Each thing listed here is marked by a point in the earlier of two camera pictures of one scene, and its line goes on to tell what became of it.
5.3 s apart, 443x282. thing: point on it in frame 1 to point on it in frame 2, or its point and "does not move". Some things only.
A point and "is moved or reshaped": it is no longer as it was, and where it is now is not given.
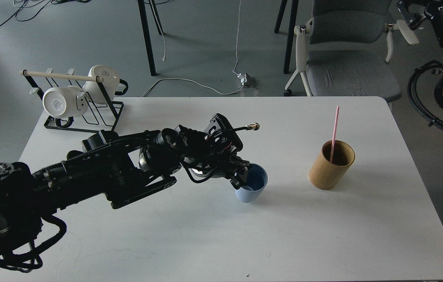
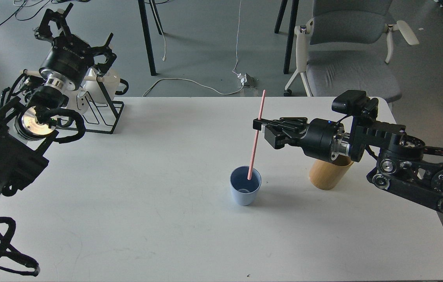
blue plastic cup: [257, 181] is moved or reshaped
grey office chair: [345, 49] does not move
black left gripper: [209, 153] to [69, 57]
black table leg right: [291, 33] does not move
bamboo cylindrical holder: [326, 175] does not move
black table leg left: [151, 55] does not move
